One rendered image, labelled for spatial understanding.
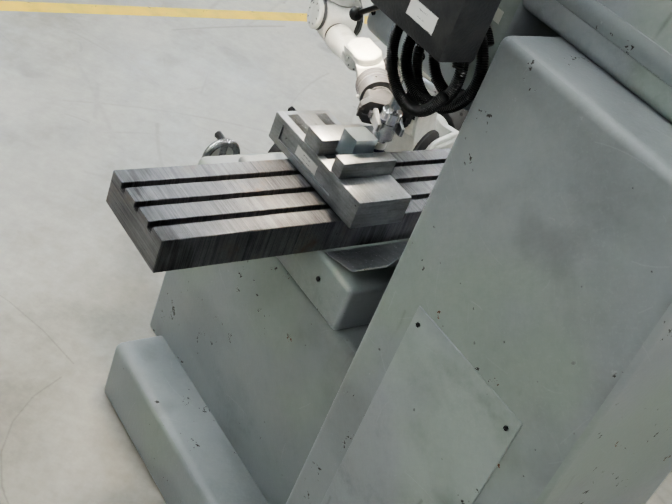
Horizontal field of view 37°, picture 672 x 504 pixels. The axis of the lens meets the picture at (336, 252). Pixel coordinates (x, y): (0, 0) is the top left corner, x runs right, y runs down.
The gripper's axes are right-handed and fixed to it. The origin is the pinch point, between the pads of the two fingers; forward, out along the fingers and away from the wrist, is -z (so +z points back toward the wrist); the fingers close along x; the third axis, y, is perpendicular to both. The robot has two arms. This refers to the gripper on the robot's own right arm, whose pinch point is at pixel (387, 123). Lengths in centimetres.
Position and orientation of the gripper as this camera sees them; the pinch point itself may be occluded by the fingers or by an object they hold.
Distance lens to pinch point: 224.2
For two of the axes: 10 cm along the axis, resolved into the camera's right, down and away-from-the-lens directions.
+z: -1.4, -6.2, 7.7
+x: 9.4, 1.7, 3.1
